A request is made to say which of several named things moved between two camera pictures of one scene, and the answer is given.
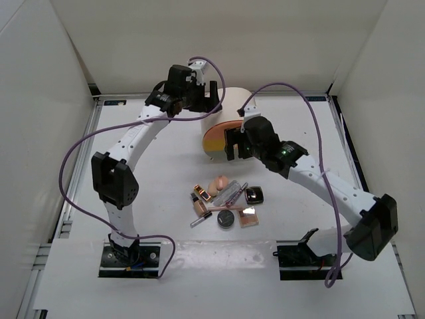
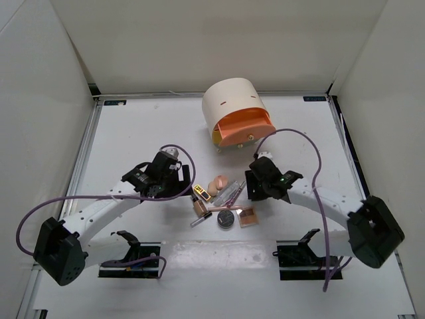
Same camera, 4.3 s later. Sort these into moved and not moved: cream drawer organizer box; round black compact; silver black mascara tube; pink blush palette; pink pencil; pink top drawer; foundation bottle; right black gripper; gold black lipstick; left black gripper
Moved: right black gripper; pink top drawer; left black gripper; cream drawer organizer box
Not moved: round black compact; silver black mascara tube; foundation bottle; gold black lipstick; pink pencil; pink blush palette
